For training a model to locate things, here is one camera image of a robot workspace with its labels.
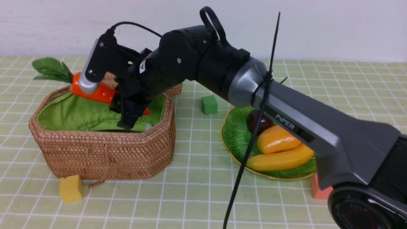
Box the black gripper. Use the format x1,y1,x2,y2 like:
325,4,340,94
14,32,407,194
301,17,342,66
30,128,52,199
110,48,159,130

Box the orange toy carrot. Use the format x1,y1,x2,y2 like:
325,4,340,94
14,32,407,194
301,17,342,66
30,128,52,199
32,57,150,115

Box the purple toy mangosteen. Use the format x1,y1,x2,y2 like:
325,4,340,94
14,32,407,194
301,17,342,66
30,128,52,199
246,109,274,135

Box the orange yellow toy mango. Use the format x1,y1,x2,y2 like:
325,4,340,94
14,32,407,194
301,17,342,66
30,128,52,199
257,126,301,154

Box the yellow toy banana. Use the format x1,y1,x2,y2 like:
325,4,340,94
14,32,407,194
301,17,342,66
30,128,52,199
246,144,314,172

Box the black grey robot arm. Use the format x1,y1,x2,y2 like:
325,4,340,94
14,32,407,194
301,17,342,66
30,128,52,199
104,22,406,229

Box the woven wicker basket green lining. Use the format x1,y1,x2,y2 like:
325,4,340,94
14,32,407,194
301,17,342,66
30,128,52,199
28,84,176,180

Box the green wooden cube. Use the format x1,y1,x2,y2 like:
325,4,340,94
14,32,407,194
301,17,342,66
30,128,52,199
201,95,218,115

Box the green leaf-shaped plate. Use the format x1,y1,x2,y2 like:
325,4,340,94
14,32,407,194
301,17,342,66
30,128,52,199
220,106,316,181

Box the yellow wooden cube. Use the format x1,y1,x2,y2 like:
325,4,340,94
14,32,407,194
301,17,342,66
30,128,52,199
59,175,83,203

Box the green checkered tablecloth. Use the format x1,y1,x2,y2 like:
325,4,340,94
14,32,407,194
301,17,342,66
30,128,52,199
0,56,406,229

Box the salmon red wooden cube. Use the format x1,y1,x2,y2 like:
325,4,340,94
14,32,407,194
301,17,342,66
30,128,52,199
310,173,333,200

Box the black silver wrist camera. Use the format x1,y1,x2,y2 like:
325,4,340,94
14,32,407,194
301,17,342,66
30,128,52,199
78,28,117,94

